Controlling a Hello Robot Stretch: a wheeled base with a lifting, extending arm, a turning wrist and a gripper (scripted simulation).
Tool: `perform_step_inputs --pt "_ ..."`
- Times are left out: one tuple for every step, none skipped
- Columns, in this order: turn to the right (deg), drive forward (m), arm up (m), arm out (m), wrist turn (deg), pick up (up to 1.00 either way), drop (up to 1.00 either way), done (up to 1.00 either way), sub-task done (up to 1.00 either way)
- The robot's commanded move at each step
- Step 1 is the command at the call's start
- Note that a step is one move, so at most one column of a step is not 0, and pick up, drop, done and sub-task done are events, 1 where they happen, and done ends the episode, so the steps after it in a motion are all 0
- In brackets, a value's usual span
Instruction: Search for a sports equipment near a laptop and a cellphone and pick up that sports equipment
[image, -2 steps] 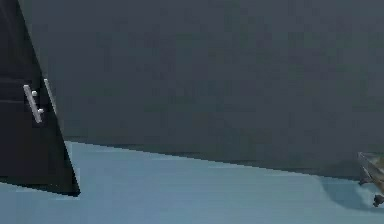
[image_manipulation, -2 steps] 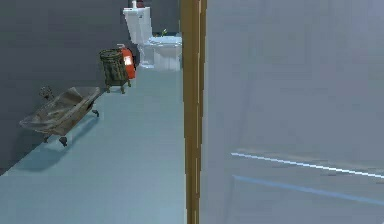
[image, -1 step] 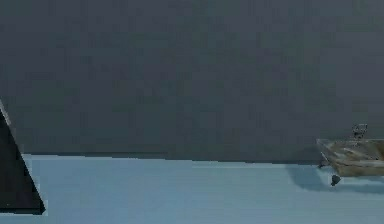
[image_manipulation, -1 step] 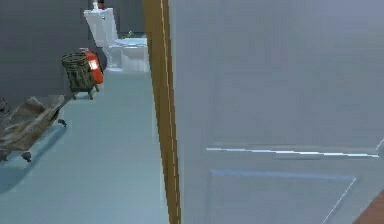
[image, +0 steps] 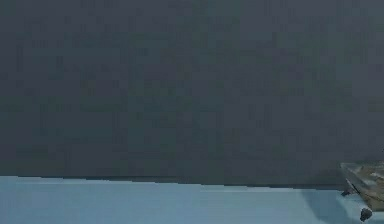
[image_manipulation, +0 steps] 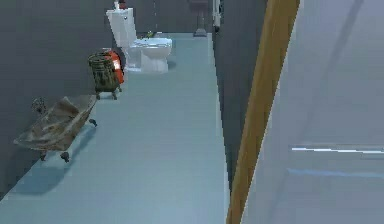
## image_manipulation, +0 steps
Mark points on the white toilet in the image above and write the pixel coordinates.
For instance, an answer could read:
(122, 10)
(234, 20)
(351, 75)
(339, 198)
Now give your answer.
(146, 50)

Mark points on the orange red bin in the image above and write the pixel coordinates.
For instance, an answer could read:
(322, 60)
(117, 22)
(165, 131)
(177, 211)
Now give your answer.
(117, 65)

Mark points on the grey toilet plunger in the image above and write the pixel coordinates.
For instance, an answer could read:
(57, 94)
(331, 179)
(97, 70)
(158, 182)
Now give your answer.
(200, 23)

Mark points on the pale grey room door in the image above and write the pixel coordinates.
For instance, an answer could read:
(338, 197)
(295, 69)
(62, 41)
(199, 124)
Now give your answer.
(316, 113)

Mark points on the small red bottle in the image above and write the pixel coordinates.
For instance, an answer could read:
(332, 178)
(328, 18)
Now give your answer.
(122, 4)

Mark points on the small white bottle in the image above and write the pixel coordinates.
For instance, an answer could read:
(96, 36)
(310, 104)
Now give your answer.
(116, 5)

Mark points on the brown clawfoot bathtub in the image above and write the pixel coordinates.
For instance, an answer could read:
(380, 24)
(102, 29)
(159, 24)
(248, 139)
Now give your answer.
(58, 125)

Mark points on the white wall towel holder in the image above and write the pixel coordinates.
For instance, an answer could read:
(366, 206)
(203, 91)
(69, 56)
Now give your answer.
(217, 15)

